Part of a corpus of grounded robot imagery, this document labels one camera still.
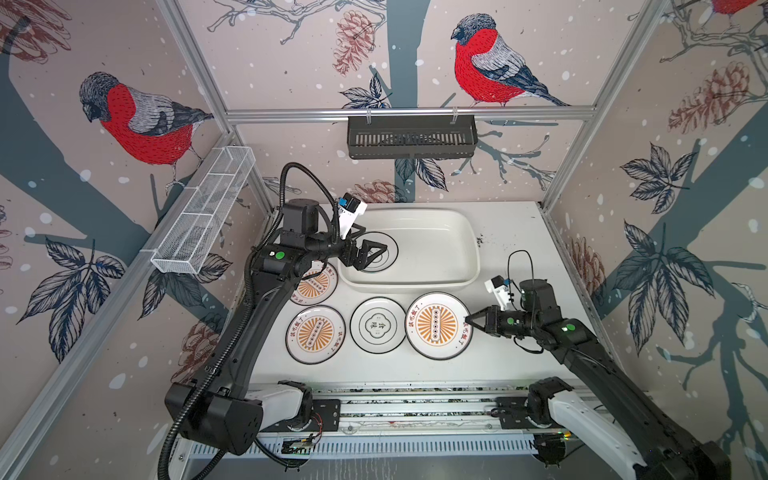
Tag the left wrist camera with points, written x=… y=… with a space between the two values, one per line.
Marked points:
x=348 y=210

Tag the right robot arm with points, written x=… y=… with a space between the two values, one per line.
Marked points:
x=635 y=437

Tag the orange sunburst plate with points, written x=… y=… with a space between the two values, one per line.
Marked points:
x=435 y=326
x=318 y=285
x=315 y=335

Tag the white plastic bin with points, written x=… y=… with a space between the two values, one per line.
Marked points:
x=426 y=249

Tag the black hanging wire basket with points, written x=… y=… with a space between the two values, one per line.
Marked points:
x=411 y=137

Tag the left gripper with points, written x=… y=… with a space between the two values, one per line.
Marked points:
x=349 y=258

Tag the horizontal aluminium rail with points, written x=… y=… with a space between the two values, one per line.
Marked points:
x=265 y=116

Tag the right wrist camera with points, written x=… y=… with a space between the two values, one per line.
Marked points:
x=499 y=287

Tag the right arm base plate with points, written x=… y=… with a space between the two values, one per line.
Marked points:
x=512 y=413

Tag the white clover plate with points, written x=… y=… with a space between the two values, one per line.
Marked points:
x=377 y=325
x=384 y=252

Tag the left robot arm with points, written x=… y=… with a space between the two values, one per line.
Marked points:
x=213 y=407

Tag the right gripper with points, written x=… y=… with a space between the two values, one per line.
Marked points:
x=492 y=313

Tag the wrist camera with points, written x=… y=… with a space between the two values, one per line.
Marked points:
x=348 y=210
x=499 y=287

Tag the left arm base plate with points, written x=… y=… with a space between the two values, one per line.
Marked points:
x=325 y=417

